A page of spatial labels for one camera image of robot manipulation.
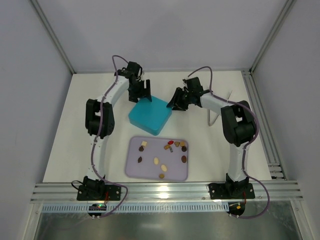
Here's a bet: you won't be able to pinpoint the teal chocolate box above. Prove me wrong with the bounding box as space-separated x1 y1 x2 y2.
128 112 172 136

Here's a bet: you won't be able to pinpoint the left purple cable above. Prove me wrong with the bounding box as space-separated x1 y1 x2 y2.
90 55 129 218

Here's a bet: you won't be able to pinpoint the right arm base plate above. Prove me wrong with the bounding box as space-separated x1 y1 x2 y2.
208 183 256 200

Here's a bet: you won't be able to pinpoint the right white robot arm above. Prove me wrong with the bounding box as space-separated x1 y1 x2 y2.
167 77 258 200

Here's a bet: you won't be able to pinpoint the aluminium frame rail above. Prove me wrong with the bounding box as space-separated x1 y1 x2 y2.
30 180 303 203

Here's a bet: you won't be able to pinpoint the teal box lid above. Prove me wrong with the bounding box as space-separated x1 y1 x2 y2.
128 94 173 132

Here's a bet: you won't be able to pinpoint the slotted cable duct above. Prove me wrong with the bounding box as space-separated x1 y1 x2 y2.
41 201 229 214

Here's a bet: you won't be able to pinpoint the metal tongs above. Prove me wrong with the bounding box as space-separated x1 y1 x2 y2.
207 89 233 127

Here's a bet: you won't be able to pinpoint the cream oval chocolate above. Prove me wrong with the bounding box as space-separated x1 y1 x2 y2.
161 164 168 172

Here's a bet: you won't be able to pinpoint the purple cable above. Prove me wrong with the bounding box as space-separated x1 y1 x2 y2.
90 55 129 218
187 66 271 220

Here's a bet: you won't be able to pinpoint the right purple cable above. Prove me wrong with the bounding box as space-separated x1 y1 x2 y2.
187 66 271 220

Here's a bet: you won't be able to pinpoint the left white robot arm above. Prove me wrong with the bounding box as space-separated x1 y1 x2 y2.
77 61 152 201

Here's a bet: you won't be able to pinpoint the purple tray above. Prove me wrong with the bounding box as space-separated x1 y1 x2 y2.
124 136 189 182

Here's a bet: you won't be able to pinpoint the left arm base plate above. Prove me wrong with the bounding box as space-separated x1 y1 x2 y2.
76 184 121 201

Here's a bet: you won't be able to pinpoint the brown leaf chocolate right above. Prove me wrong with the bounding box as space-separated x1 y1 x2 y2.
181 155 187 163

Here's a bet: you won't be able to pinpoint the white swirl oval chocolate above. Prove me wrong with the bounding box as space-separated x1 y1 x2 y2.
153 157 160 165

